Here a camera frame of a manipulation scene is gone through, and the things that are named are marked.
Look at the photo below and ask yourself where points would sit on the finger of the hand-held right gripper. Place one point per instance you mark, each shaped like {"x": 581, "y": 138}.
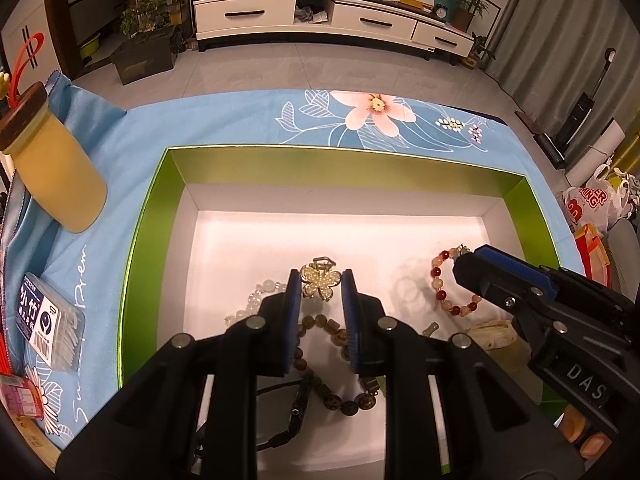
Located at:
{"x": 505, "y": 261}
{"x": 490, "y": 280}

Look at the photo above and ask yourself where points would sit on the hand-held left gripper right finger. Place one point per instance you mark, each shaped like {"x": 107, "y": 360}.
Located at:
{"x": 348, "y": 320}

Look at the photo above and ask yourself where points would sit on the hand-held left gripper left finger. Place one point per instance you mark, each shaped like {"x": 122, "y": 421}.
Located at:
{"x": 294, "y": 320}

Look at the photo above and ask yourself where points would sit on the rhinestone butterfly hair clip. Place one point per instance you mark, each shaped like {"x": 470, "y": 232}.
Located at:
{"x": 320, "y": 282}

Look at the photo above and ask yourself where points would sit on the cream wristwatch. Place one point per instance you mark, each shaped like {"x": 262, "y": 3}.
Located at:
{"x": 492, "y": 336}

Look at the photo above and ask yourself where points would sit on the green cardboard box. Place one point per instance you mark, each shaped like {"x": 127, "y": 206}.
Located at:
{"x": 150, "y": 260}

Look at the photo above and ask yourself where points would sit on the person's right hand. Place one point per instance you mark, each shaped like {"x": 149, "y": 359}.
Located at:
{"x": 580, "y": 430}

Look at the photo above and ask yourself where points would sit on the red box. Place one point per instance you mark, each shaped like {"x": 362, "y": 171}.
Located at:
{"x": 592, "y": 255}

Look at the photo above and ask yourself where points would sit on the plastic bag with red print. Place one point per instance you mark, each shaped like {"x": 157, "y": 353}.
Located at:
{"x": 592, "y": 200}

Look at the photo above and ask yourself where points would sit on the white roll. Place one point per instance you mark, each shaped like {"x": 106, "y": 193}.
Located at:
{"x": 600, "y": 152}

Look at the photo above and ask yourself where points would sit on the upright vacuum cleaner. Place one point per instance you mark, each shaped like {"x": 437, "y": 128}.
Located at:
{"x": 575, "y": 115}

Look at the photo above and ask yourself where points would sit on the blue floral tablecloth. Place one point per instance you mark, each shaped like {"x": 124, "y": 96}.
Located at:
{"x": 225, "y": 120}

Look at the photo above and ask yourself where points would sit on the small floor plant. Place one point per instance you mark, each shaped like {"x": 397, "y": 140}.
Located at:
{"x": 481, "y": 50}

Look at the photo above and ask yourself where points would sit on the clear toothpick box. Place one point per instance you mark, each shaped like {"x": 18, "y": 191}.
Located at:
{"x": 52, "y": 320}

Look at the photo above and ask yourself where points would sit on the grey curtain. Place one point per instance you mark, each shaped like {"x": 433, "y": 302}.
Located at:
{"x": 550, "y": 20}

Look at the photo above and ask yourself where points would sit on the potted plant in brown pot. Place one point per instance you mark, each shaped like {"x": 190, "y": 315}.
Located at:
{"x": 467, "y": 7}

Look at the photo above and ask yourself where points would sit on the small alarm clock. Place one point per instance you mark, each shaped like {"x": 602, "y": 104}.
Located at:
{"x": 440, "y": 11}

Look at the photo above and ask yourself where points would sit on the yellow cup with brown lid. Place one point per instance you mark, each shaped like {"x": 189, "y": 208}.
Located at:
{"x": 57, "y": 170}

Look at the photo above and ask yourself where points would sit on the pink packet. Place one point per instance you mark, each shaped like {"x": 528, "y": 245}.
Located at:
{"x": 20, "y": 395}

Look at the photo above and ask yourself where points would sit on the white tv cabinet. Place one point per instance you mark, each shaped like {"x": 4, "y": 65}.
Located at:
{"x": 330, "y": 15}

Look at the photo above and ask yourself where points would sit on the potted plant in dark planter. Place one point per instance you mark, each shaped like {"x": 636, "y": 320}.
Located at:
{"x": 150, "y": 40}

